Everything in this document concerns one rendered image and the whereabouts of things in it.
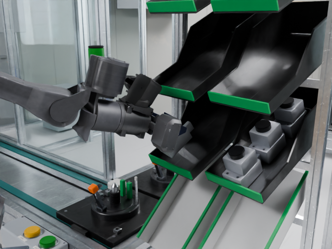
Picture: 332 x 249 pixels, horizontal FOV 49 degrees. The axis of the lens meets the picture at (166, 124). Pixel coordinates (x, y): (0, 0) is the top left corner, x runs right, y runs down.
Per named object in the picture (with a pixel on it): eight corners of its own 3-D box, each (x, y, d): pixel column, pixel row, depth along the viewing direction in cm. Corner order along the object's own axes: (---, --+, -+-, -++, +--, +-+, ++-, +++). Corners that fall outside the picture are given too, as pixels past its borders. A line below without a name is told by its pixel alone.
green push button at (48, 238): (46, 253, 89) (45, 246, 88) (36, 247, 91) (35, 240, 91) (60, 245, 92) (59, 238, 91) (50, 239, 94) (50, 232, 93)
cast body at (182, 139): (172, 158, 75) (155, 136, 71) (160, 151, 78) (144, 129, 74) (199, 130, 77) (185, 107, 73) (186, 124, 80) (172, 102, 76)
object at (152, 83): (130, 113, 65) (139, 77, 63) (111, 101, 70) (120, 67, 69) (157, 116, 69) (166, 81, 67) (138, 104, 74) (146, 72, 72)
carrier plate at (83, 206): (113, 250, 90) (113, 242, 90) (56, 217, 105) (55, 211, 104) (174, 211, 108) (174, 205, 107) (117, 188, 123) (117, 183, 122)
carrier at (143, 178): (177, 209, 109) (177, 171, 106) (120, 186, 124) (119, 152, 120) (219, 183, 127) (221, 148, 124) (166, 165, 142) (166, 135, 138)
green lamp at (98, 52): (96, 64, 112) (95, 48, 111) (85, 63, 115) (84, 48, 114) (108, 63, 116) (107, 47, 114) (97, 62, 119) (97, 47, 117)
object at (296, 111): (292, 139, 75) (287, 110, 71) (273, 134, 78) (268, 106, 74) (313, 115, 78) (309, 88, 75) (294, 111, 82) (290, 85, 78)
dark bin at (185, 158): (192, 181, 73) (181, 153, 69) (151, 162, 83) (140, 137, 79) (270, 104, 86) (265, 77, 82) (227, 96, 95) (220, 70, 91)
